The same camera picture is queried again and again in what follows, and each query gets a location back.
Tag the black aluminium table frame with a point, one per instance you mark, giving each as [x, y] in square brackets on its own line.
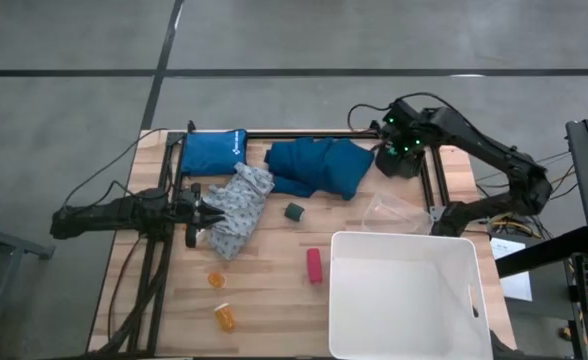
[299, 134]

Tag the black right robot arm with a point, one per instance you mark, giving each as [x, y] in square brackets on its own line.
[494, 150]

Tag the grey metal furniture frame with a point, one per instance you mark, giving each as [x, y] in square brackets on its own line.
[4, 245]

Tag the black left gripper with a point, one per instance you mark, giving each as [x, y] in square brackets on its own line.
[191, 210]

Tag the white paper sheet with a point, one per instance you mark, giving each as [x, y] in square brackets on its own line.
[514, 280]

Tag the white plastic bin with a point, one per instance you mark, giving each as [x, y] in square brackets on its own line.
[404, 300]

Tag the dark green bandage roll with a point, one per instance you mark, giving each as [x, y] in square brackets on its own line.
[294, 212]

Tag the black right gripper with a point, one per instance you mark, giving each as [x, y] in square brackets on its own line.
[401, 162]

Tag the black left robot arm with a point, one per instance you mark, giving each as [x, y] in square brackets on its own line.
[104, 216]

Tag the dark blue scrub garment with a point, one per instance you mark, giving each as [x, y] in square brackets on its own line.
[324, 165]

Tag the red bandage roll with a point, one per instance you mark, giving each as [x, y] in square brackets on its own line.
[314, 266]

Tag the grey patterned hospital gown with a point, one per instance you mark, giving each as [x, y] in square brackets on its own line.
[239, 210]

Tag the blue first aid pouch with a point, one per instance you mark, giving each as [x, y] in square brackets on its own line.
[209, 152]

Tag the clear plastic bag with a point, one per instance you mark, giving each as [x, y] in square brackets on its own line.
[394, 215]

